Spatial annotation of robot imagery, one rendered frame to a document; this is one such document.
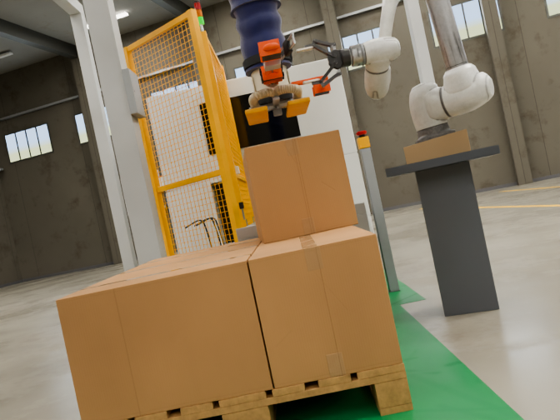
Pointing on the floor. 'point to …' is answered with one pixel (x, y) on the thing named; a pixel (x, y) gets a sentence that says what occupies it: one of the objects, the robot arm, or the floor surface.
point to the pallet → (384, 395)
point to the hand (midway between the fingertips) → (302, 66)
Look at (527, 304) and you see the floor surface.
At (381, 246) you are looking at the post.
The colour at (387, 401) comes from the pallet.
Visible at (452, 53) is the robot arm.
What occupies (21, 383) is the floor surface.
